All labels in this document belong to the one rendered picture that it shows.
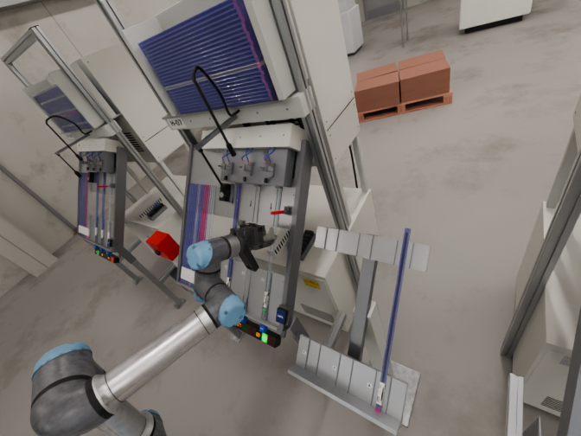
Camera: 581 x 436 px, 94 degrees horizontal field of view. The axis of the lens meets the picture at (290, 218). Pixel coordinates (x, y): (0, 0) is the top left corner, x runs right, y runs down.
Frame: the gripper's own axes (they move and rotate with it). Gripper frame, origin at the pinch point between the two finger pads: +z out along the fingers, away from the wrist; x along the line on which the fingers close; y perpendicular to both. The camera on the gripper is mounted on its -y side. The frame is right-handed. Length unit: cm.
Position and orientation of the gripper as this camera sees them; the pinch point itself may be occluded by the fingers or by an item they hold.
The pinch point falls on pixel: (272, 238)
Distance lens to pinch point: 104.6
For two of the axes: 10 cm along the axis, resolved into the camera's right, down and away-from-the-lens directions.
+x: -8.1, -1.3, 5.7
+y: 0.2, -9.8, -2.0
